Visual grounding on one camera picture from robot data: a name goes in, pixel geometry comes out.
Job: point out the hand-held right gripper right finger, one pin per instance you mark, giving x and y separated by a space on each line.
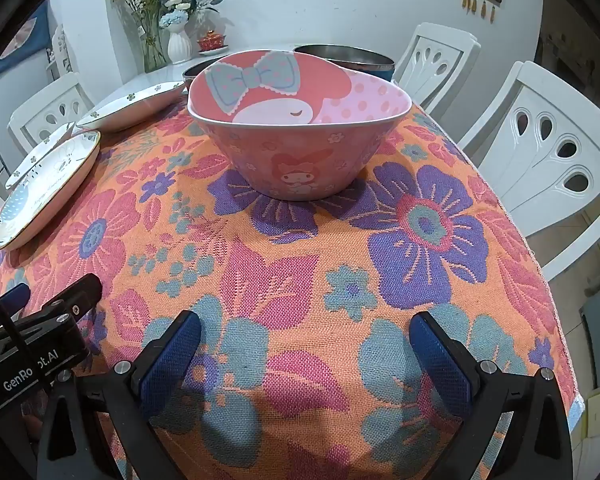
440 360

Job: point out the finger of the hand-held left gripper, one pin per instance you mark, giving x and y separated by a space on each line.
80 292
12 297

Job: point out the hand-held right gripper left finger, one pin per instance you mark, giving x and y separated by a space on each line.
172 360

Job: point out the blue dotted white plate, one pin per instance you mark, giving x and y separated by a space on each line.
35 152

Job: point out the white floral plate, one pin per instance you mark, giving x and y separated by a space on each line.
130 107

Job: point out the pink cartoon bowl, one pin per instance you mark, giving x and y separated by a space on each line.
300 160

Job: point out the red steel bowl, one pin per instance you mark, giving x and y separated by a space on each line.
192 72

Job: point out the orange floral tablecloth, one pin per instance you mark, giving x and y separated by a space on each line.
300 270

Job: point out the pale yellow box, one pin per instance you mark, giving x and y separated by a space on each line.
589 417

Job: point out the white refrigerator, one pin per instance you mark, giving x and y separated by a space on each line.
15 80

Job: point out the white shelf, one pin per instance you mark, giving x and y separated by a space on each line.
60 55

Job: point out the white ribbed vase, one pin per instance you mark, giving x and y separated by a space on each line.
179 47

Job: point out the blue refrigerator cover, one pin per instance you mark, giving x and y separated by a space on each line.
41 25

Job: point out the yellow hanging ornaments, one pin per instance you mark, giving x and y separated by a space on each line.
472 4

